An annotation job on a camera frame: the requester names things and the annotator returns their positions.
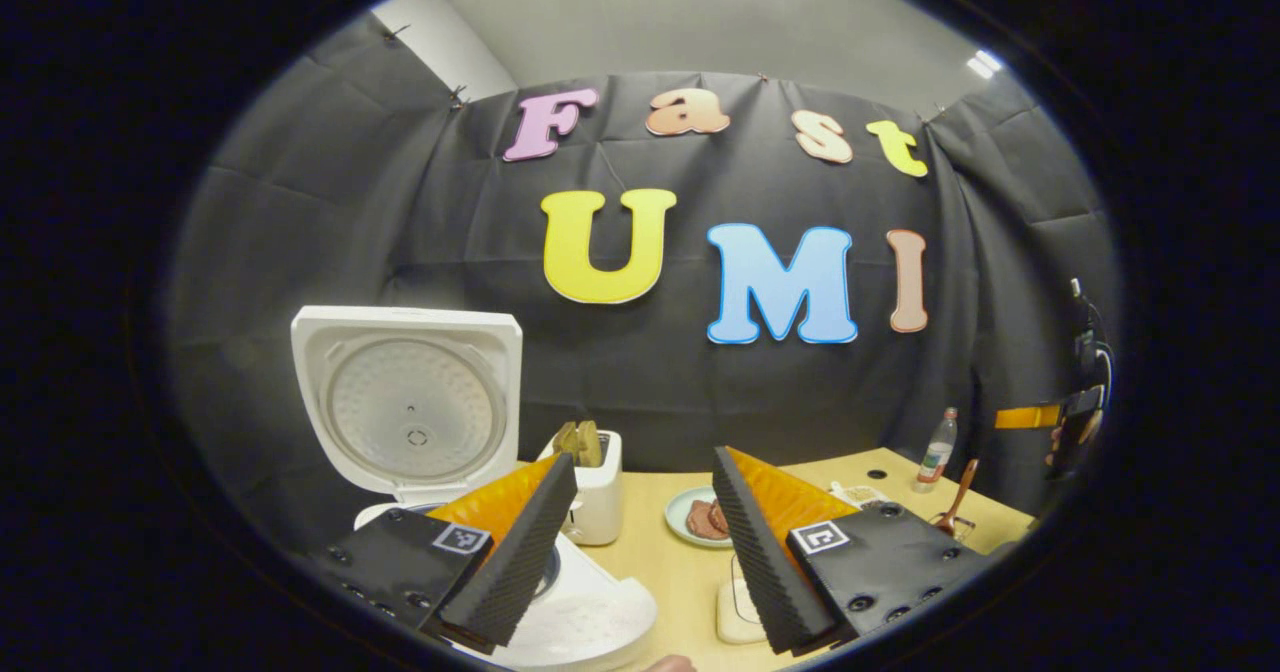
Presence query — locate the clear plastic water bottle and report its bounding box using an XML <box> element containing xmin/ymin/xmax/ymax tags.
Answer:
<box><xmin>912</xmin><ymin>408</ymin><xmax>959</xmax><ymax>494</ymax></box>

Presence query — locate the white toaster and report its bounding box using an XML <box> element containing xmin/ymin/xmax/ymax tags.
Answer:
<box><xmin>538</xmin><ymin>430</ymin><xmax>623</xmax><ymax>547</ymax></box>

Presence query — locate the white rice cooker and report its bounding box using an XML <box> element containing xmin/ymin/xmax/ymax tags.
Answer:
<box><xmin>290</xmin><ymin>305</ymin><xmax>659</xmax><ymax>671</ymax></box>

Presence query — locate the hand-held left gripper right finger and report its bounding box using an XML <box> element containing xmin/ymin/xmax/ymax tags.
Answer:
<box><xmin>712</xmin><ymin>446</ymin><xmax>1001</xmax><ymax>655</ymax></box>

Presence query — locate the pale green plate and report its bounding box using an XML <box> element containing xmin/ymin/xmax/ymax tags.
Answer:
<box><xmin>665</xmin><ymin>485</ymin><xmax>736</xmax><ymax>550</ymax></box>

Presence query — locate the dark wooden spoon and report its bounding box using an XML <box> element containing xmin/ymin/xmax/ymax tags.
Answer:
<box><xmin>935</xmin><ymin>459</ymin><xmax>981</xmax><ymax>536</ymax></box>

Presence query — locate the clear plastic rice container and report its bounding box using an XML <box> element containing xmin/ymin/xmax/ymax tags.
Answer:
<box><xmin>716</xmin><ymin>552</ymin><xmax>771</xmax><ymax>645</ymax></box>

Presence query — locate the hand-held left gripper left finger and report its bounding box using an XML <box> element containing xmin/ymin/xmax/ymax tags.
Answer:
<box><xmin>305</xmin><ymin>452</ymin><xmax>579</xmax><ymax>653</ymax></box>

